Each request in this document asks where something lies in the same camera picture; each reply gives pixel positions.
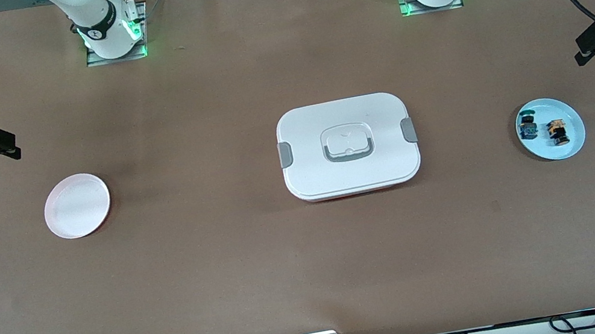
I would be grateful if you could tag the orange and black switch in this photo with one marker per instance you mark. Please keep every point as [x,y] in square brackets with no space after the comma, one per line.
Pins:
[557,132]

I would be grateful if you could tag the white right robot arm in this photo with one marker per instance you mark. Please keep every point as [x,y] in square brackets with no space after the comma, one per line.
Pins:
[94,19]

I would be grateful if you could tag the white lunch box grey clips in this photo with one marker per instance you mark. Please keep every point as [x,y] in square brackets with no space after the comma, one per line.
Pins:
[374,116]

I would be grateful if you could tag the white plate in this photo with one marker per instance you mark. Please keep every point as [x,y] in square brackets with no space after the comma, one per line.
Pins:
[78,205]

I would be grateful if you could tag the light blue round plate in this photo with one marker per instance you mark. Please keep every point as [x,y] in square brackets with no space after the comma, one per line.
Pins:
[557,148]

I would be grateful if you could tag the blue and black switch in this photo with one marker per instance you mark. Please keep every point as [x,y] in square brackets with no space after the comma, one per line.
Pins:
[527,127]

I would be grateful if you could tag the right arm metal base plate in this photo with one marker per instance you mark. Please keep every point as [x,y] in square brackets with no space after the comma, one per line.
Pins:
[119,59]

